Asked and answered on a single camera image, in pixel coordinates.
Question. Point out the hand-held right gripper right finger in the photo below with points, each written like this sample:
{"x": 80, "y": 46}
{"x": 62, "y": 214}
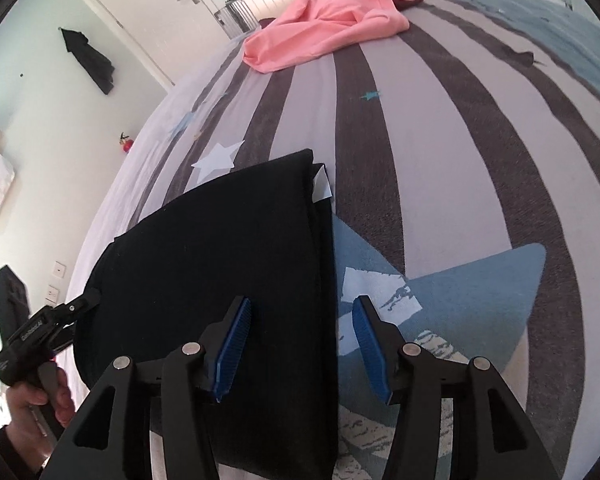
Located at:
{"x": 370, "y": 345}

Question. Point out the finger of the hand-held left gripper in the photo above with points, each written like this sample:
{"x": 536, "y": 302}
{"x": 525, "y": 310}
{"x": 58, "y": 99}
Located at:
{"x": 82, "y": 306}

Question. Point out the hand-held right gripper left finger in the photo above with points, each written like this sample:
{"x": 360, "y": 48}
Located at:
{"x": 232, "y": 345}

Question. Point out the black printed t-shirt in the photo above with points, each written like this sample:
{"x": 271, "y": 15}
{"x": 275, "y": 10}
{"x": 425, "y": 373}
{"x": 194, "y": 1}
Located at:
{"x": 205, "y": 250}

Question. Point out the person's left hand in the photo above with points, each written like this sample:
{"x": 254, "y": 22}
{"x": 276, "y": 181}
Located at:
{"x": 22, "y": 410}

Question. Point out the red fire extinguisher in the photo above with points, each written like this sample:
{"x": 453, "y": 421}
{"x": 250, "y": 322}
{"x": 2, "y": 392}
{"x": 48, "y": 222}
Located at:
{"x": 127, "y": 145}

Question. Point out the striped grey bed blanket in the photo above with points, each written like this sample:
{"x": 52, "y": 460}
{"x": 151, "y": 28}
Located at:
{"x": 455, "y": 160}

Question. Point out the dark hanging garment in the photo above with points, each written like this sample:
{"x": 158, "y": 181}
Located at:
{"x": 92, "y": 60}

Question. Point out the white door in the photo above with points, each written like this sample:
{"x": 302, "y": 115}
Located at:
{"x": 145, "y": 15}

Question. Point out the pink garment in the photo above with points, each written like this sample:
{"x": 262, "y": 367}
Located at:
{"x": 330, "y": 15}

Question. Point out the white wall switch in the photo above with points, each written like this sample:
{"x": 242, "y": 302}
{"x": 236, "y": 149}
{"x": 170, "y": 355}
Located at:
{"x": 60, "y": 269}
{"x": 53, "y": 294}

